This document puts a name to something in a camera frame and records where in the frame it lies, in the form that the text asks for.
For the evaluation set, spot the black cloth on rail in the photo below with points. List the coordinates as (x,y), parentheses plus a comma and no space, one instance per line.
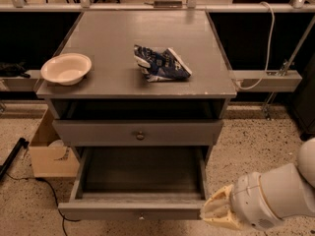
(13,70)

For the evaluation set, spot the grey top drawer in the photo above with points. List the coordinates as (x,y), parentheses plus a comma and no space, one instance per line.
(113,133)

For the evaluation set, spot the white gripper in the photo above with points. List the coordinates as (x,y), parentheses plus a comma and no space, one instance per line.
(248,199)

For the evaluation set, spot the grey drawer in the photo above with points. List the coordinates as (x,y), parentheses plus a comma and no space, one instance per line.
(113,133)
(139,183)

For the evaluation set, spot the blue white snack bag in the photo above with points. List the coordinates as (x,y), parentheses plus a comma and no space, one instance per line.
(161,66)

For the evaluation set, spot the grey wooden drawer cabinet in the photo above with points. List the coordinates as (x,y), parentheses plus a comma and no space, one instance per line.
(115,88)

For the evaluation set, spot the white bowl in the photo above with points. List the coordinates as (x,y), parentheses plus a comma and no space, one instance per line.
(66,69)

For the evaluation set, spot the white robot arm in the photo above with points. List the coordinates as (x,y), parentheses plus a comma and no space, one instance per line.
(290,189)

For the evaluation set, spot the black pole on floor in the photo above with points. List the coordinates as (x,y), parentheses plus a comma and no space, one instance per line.
(21,143)

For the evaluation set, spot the cardboard box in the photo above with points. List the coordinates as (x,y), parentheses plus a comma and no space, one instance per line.
(49,156)

